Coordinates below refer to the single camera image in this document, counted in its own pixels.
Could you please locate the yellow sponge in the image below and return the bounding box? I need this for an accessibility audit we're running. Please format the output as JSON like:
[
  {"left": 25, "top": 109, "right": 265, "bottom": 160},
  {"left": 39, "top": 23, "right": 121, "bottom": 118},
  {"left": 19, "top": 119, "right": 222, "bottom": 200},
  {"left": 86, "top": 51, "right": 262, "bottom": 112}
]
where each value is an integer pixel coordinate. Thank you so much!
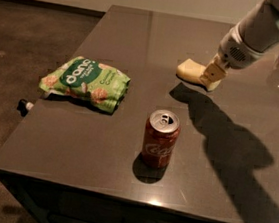
[{"left": 176, "top": 59, "right": 207, "bottom": 91}]

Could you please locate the dark cabinet drawer front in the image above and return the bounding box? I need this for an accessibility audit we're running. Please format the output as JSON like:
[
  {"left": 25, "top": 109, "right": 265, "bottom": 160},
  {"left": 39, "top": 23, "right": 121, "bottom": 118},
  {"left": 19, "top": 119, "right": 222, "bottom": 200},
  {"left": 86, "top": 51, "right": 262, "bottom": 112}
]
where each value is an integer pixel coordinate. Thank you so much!
[{"left": 0, "top": 174, "right": 279, "bottom": 223}]

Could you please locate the small black white floor object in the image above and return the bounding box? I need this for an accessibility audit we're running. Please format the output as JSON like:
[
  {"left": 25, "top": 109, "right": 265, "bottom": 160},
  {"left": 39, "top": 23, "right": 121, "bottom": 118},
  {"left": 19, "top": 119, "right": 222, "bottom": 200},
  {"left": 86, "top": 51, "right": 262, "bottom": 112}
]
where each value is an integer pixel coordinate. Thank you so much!
[{"left": 17, "top": 99, "right": 34, "bottom": 117}]

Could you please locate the green snack bag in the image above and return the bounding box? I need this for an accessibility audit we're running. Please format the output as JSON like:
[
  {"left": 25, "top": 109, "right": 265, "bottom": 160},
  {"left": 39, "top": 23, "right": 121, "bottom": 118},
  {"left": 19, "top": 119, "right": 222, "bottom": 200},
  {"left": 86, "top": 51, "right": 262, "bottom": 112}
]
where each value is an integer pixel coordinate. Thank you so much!
[{"left": 39, "top": 56, "right": 130, "bottom": 114}]

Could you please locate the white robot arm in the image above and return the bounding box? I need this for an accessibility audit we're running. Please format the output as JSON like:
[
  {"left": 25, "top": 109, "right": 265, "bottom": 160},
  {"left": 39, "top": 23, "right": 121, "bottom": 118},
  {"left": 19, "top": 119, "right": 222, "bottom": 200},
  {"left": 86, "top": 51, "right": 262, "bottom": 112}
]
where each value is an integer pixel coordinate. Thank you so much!
[{"left": 199, "top": 0, "right": 279, "bottom": 91}]

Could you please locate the red coke can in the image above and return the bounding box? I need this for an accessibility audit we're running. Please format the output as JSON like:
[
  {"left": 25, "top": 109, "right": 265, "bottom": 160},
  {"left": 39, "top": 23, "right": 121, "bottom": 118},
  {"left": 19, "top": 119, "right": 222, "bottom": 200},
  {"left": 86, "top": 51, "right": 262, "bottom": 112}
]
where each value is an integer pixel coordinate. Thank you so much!
[{"left": 141, "top": 109, "right": 181, "bottom": 169}]

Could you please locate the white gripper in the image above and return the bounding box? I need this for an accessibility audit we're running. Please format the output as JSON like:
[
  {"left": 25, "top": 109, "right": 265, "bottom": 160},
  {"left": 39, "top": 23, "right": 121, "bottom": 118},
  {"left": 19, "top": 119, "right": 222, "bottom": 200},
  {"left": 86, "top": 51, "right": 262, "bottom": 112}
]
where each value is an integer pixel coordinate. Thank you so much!
[{"left": 200, "top": 23, "right": 265, "bottom": 92}]

